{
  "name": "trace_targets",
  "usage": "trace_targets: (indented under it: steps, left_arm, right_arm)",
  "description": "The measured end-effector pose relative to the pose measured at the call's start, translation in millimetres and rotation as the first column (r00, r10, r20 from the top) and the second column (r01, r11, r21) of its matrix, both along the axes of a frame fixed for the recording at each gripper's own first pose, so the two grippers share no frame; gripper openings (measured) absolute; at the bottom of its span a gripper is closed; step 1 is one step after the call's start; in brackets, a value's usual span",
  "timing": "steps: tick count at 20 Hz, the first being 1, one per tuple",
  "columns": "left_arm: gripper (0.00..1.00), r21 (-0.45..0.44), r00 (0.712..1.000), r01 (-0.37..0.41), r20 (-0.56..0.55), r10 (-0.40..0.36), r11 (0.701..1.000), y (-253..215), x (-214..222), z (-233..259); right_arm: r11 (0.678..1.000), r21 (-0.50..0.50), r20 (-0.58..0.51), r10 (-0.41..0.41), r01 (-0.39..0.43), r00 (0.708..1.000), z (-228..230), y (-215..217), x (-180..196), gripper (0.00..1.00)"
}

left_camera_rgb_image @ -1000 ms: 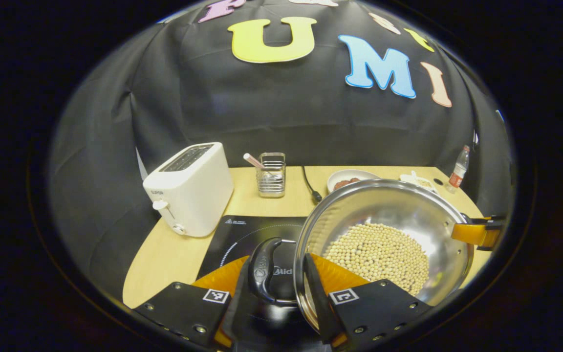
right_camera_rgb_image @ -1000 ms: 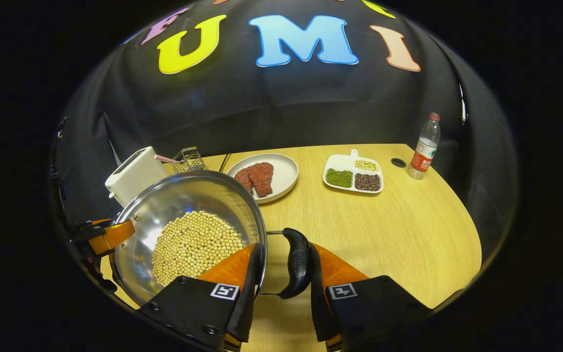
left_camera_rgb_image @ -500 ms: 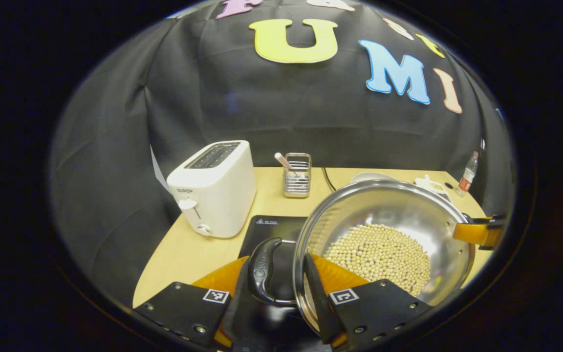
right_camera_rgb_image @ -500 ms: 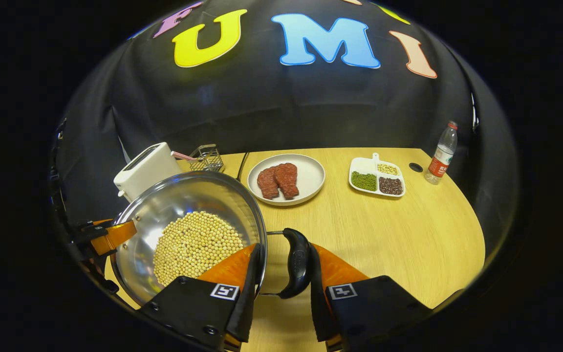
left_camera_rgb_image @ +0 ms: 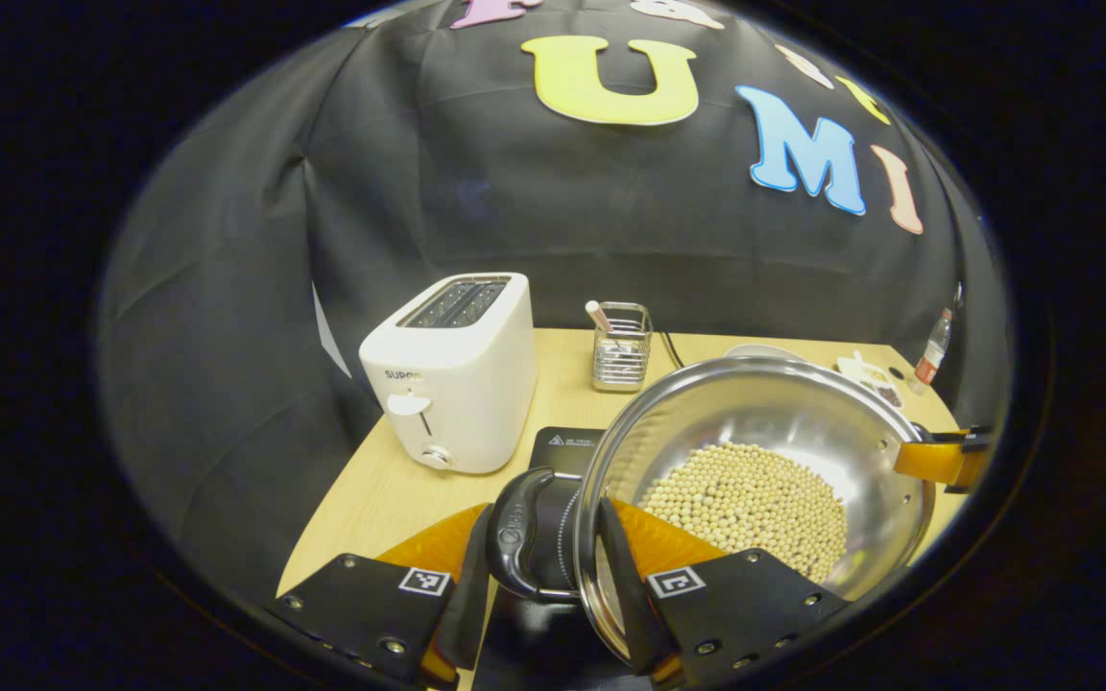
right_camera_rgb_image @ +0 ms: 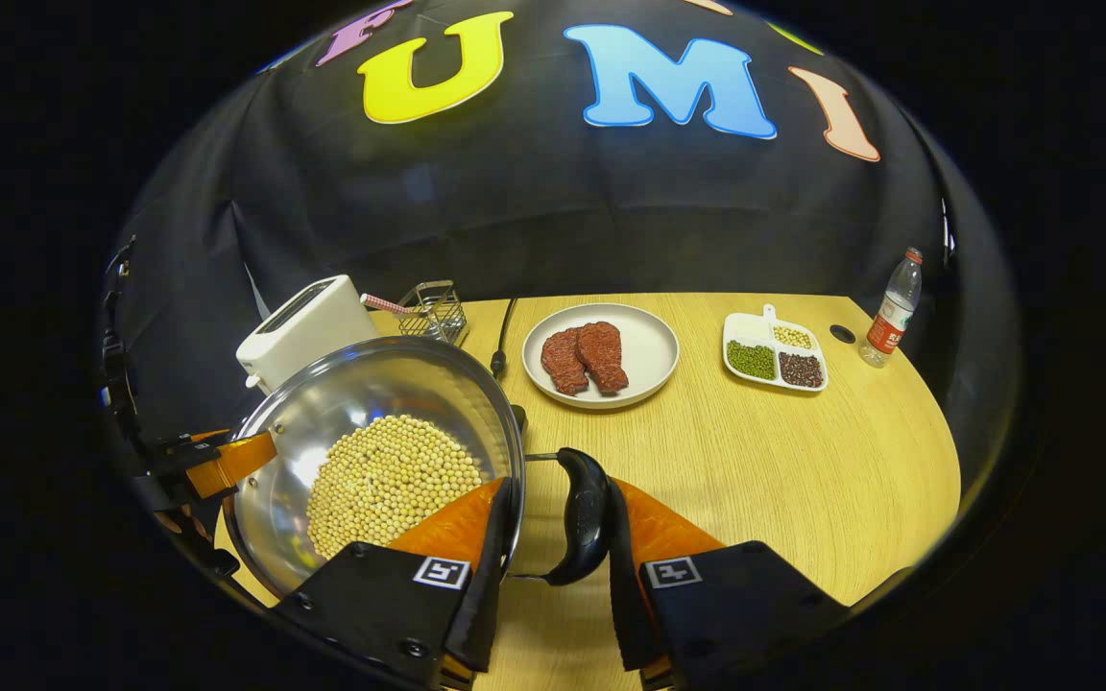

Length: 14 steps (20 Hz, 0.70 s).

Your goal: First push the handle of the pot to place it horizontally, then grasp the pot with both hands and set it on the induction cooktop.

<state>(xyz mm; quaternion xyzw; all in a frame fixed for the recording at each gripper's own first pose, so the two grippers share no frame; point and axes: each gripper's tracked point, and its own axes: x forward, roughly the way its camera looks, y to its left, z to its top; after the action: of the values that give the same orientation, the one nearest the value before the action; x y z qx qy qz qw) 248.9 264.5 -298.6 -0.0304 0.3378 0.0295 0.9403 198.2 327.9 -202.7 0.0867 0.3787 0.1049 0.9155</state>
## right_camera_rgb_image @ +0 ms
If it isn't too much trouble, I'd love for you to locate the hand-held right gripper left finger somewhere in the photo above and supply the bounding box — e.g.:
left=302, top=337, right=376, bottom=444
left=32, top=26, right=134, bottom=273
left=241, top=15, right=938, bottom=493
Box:
left=275, top=475, right=516, bottom=690

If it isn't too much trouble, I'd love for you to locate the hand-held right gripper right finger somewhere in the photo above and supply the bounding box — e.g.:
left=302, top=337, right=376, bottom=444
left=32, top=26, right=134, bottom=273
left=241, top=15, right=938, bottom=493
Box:
left=606, top=477, right=852, bottom=690

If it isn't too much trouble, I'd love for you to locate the steel pot with black handles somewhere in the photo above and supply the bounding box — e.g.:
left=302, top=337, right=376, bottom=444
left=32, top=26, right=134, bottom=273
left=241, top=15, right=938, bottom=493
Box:
left=223, top=335, right=612, bottom=601

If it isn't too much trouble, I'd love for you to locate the pile of soybeans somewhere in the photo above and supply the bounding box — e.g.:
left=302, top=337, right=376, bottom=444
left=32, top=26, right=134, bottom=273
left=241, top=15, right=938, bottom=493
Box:
left=305, top=414, right=485, bottom=560

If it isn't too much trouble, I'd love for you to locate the white toaster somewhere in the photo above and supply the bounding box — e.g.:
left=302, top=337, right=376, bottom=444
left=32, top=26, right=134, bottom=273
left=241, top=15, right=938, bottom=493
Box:
left=235, top=274, right=381, bottom=395

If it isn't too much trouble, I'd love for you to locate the brown meat piece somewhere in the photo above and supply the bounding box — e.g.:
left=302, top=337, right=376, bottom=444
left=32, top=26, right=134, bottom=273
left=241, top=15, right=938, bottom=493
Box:
left=576, top=322, right=630, bottom=395
left=541, top=327, right=590, bottom=396

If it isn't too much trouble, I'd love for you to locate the round white plate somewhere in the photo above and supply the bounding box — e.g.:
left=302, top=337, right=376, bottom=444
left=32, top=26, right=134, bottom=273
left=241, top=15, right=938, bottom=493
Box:
left=521, top=303, right=681, bottom=412

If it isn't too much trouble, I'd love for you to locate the pile of green beans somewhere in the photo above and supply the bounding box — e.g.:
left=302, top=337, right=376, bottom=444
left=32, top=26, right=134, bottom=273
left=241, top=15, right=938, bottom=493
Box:
left=727, top=340, right=777, bottom=381

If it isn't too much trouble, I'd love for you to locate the pile of dark red beans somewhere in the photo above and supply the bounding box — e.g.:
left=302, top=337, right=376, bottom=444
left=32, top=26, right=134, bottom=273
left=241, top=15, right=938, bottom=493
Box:
left=779, top=351, right=825, bottom=389

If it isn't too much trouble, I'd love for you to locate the white divided dish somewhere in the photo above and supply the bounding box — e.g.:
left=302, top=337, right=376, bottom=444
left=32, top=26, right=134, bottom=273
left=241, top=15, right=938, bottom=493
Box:
left=722, top=303, right=830, bottom=393

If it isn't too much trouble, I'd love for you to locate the black backdrop cloth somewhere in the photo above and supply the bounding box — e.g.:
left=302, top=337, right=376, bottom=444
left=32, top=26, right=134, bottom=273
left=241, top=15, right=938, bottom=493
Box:
left=107, top=0, right=1015, bottom=452

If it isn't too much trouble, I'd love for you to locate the plastic water bottle red label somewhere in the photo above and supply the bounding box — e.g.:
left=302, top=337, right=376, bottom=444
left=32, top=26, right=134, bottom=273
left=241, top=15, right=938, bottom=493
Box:
left=859, top=247, right=925, bottom=369

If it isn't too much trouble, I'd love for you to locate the black power cable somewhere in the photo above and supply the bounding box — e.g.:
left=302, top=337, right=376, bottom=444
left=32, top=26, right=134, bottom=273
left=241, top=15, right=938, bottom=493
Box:
left=490, top=297, right=519, bottom=380

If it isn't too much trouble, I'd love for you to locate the metal wire basket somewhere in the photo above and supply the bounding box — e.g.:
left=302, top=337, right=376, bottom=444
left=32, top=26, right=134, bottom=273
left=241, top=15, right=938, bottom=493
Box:
left=397, top=279, right=469, bottom=346

